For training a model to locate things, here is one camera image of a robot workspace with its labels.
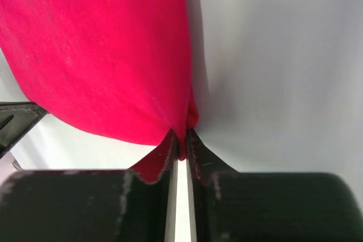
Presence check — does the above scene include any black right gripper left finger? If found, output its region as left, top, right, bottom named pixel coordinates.
left=1, top=131, right=179, bottom=241

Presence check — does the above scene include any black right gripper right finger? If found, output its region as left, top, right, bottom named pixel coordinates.
left=186, top=129, right=360, bottom=241

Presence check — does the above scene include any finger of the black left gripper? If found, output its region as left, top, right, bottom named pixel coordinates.
left=0, top=101, right=49, bottom=158

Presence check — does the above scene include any pink t shirt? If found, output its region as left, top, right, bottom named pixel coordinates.
left=0, top=0, right=201, bottom=161

